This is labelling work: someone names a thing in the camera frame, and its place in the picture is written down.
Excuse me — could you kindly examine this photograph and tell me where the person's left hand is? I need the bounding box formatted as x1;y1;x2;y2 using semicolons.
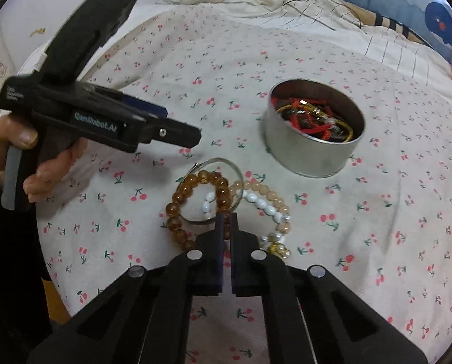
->
0;115;89;203

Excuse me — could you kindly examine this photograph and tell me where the striped cream duvet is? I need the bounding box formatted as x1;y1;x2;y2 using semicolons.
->
155;0;452;69

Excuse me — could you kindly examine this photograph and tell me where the round silver metal tin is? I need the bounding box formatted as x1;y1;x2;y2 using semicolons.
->
263;79;366;178

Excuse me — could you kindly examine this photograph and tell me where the silver metal bangle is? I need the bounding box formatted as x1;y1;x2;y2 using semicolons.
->
180;158;246;225

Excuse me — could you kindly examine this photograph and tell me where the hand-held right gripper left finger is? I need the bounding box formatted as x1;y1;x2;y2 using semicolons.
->
26;212;230;364

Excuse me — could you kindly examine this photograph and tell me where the amber bead bracelet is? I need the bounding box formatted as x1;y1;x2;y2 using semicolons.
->
165;170;231;252

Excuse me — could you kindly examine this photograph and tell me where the yellow black striped pillow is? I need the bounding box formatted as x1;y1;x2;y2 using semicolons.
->
347;4;436;47

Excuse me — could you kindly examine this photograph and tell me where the white bead bracelet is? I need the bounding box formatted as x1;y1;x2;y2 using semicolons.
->
201;191;287;225

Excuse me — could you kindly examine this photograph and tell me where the person's left forearm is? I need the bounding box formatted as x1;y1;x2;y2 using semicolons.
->
0;159;73;364

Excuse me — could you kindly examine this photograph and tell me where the cherry print bed sheet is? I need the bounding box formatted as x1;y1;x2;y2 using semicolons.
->
36;4;452;364

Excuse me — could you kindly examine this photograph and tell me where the peach bead bracelet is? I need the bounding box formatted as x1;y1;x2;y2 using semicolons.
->
228;180;292;236

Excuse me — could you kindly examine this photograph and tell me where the pearl and gold charm bracelet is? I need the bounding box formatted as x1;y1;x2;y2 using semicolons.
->
258;231;292;261

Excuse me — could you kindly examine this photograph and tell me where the thin gold bangle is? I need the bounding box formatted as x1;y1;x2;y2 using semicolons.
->
283;102;354;144

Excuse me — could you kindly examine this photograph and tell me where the tangle of assorted bracelets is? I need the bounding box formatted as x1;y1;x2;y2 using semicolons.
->
277;99;353;144

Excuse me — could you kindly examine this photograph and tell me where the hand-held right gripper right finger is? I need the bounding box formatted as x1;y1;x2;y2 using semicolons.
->
229;212;427;364

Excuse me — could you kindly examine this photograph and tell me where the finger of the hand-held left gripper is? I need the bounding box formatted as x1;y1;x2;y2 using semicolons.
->
120;94;169;118
133;117;202;153

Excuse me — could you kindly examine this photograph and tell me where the red cord bracelet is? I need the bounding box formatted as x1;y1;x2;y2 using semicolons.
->
270;97;348;142

